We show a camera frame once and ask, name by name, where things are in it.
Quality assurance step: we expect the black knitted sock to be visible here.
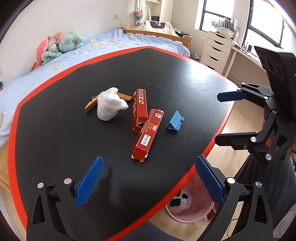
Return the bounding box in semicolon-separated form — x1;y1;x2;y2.
178;189;188;200

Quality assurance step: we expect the white sock ball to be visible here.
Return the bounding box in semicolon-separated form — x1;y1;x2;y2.
97;87;128;121

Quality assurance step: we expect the brown wooden piece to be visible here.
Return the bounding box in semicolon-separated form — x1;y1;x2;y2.
117;92;133;101

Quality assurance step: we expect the red carton with barcode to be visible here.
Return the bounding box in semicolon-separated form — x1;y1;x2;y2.
132;109;164;162

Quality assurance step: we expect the white wall shelf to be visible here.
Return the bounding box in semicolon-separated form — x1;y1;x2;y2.
121;0;174;30

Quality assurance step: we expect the red and black table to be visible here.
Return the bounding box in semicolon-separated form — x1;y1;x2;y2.
8;47;236;240

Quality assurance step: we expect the rainbow hanging bag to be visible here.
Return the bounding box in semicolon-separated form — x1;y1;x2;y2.
134;0;144;26

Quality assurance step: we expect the white shirt on hanger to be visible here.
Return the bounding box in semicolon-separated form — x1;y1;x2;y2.
145;21;179;37

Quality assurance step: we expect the wooden clothespin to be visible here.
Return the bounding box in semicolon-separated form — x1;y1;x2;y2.
85;96;97;113

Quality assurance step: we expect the pink waste basket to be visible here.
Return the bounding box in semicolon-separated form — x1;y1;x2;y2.
165;174;219;224

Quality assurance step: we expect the white drawer cabinet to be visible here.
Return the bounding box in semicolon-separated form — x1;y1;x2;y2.
201;31;234;74

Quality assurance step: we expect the red surprise carton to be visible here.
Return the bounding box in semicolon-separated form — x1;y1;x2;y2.
132;88;148;133

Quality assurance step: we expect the white desk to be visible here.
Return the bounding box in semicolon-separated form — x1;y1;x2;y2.
222;46;270;87

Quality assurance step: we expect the bed with blue sheet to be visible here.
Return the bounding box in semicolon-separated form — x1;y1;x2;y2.
0;28;194;193

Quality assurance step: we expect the striped green plush toy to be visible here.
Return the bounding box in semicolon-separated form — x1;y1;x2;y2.
41;44;63;65

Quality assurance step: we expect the pink plush toy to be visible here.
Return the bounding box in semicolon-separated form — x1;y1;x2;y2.
30;38;49;71

